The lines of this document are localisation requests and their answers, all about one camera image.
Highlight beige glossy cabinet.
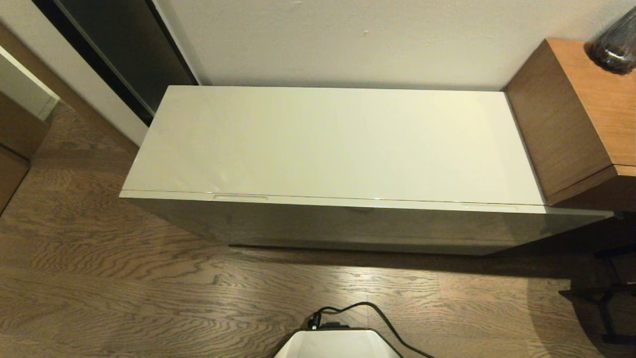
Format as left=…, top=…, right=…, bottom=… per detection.
left=119, top=85, right=617, bottom=257

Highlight dark door panel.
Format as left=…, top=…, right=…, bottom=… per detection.
left=32, top=0, right=199, bottom=127

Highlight brown wooden desk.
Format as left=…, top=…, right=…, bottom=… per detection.
left=504, top=39, right=636, bottom=212

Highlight wooden cabinet with white top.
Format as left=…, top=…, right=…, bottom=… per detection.
left=0, top=45, right=60, bottom=214

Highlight black metal stand legs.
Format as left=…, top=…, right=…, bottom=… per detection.
left=559, top=244, right=636, bottom=346

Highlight dark glass vase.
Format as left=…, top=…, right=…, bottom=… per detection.
left=585, top=7, right=636, bottom=75

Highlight black power cable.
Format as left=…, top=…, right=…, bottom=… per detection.
left=307, top=302, right=435, bottom=358

